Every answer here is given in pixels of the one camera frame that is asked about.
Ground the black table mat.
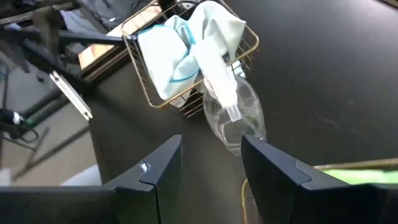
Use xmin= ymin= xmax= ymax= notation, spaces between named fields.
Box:
xmin=83 ymin=0 xmax=398 ymax=224

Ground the silver metal plate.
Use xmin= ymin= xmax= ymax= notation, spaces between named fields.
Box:
xmin=49 ymin=70 xmax=93 ymax=121

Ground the green microfiber towel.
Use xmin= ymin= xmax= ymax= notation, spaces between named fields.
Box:
xmin=322 ymin=169 xmax=398 ymax=185

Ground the black metal table frame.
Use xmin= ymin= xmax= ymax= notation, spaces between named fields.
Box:
xmin=0 ymin=30 xmax=137 ymax=131

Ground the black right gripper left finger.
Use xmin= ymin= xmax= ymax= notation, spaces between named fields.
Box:
xmin=104 ymin=134 xmax=183 ymax=224

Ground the light blue microfiber towel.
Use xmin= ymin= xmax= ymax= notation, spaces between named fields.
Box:
xmin=137 ymin=24 xmax=201 ymax=101
xmin=174 ymin=0 xmax=247 ymax=63

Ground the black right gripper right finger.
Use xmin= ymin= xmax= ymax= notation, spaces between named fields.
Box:
xmin=241 ymin=135 xmax=352 ymax=224

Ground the gold wire basket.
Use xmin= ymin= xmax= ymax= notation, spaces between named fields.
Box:
xmin=241 ymin=157 xmax=398 ymax=224
xmin=120 ymin=0 xmax=261 ymax=118

